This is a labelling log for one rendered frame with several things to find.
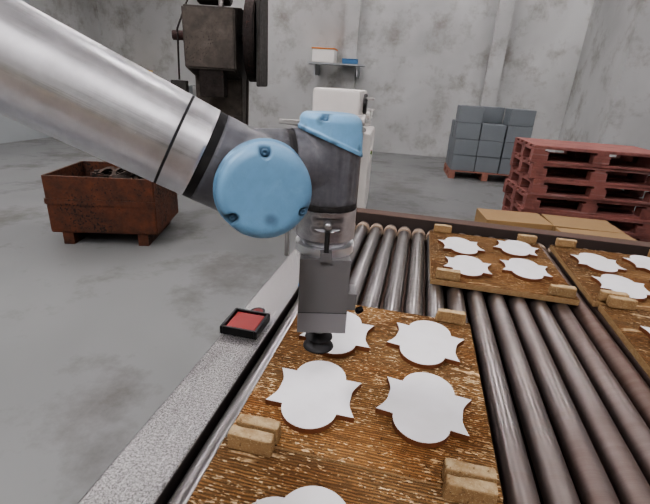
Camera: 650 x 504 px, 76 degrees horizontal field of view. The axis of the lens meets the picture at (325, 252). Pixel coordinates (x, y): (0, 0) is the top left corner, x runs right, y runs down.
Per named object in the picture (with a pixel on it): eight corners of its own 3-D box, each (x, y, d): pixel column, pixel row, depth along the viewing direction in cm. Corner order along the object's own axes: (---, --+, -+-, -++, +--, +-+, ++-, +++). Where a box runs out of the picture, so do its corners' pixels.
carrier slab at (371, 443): (226, 443, 56) (226, 434, 55) (306, 302, 93) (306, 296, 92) (501, 509, 49) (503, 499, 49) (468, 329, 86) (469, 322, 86)
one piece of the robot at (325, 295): (379, 235, 49) (365, 351, 55) (368, 213, 57) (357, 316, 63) (295, 231, 48) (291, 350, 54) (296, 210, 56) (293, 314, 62)
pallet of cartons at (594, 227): (590, 262, 386) (605, 218, 370) (642, 303, 311) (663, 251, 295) (462, 250, 396) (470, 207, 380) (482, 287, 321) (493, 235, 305)
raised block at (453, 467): (441, 484, 50) (445, 467, 49) (440, 471, 52) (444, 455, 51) (494, 496, 49) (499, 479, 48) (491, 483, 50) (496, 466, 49)
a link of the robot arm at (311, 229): (353, 199, 56) (360, 217, 48) (350, 231, 57) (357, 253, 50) (297, 196, 55) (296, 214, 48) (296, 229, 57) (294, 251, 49)
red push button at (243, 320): (225, 331, 81) (225, 325, 81) (238, 316, 87) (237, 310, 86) (254, 337, 80) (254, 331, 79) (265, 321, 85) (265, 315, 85)
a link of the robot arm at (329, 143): (286, 108, 50) (353, 111, 52) (284, 197, 54) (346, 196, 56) (300, 113, 43) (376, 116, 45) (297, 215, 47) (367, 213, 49)
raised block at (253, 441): (226, 449, 53) (226, 432, 52) (232, 438, 54) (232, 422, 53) (270, 459, 52) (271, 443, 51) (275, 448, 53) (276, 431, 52)
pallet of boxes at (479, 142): (448, 178, 733) (460, 105, 688) (443, 169, 811) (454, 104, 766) (520, 184, 717) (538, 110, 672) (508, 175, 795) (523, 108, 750)
